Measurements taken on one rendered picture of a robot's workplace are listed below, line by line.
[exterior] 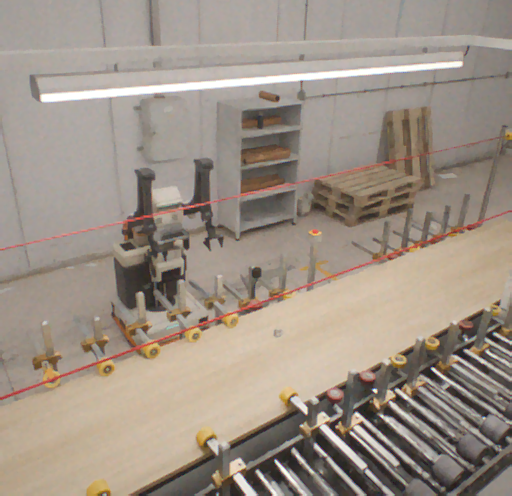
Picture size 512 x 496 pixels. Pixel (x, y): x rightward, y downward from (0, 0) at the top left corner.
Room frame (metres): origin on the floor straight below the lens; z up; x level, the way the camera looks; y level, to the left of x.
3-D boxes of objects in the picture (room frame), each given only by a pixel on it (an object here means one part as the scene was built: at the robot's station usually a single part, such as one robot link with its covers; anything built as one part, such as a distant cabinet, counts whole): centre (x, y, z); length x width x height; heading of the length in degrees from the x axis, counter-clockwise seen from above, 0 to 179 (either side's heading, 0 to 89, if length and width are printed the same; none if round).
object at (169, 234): (3.30, 0.65, 0.99); 0.28 x 0.16 x 0.22; 125
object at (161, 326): (3.53, 0.81, 0.16); 0.67 x 0.64 x 0.25; 35
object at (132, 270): (3.61, 0.87, 0.59); 0.55 x 0.34 x 0.83; 125
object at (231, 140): (5.73, 0.01, 0.78); 0.90 x 0.45 x 1.55; 126
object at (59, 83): (2.49, -0.18, 2.34); 2.40 x 0.12 x 0.08; 126
